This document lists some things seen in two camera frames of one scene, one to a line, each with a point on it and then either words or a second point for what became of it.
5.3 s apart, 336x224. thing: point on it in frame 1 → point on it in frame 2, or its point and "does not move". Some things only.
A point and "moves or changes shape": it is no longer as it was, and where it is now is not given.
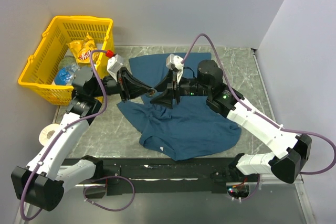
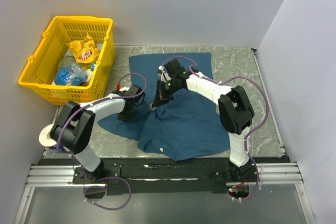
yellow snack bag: x=82 y=49 does not move
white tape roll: x=46 y=132 does not move
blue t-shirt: x=190 y=127 moves or changes shape
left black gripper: x=129 y=87 → x=124 y=117
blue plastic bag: x=64 y=75 does not move
